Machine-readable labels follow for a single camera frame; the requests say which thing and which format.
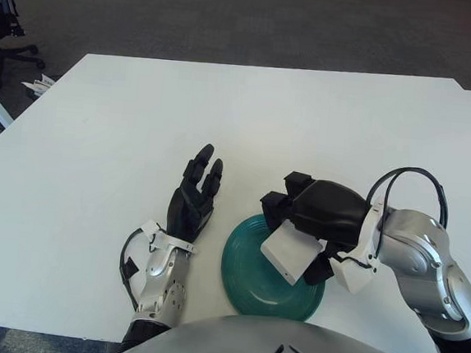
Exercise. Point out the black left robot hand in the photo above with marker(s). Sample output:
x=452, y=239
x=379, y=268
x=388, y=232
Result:
x=187, y=213

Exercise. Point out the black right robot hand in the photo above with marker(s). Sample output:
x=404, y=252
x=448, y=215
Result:
x=327, y=211

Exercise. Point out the white charger block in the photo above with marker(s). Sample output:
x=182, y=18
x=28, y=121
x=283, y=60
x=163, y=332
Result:
x=291, y=249

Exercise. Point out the white paper scraps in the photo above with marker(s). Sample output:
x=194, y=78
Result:
x=39, y=84

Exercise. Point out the grey robot torso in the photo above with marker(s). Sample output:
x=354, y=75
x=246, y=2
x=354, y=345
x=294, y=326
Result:
x=245, y=346

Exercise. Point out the green ceramic plate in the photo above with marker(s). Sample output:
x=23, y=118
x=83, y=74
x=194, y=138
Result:
x=250, y=285

